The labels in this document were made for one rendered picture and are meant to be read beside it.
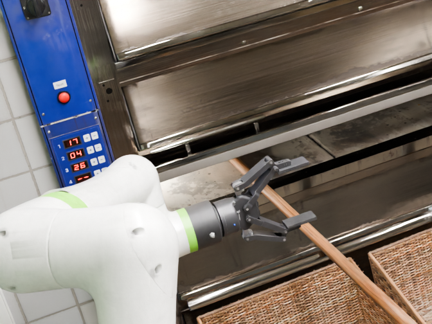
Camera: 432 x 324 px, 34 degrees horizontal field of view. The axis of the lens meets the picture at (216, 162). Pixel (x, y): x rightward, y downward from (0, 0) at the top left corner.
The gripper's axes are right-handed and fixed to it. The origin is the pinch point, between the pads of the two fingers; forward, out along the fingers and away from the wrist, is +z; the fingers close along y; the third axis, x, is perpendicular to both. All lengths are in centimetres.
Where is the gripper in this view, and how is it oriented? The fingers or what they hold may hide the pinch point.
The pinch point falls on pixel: (305, 189)
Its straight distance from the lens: 150.4
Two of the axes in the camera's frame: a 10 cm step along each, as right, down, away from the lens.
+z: 9.3, -3.0, 2.0
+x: 3.2, 3.9, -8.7
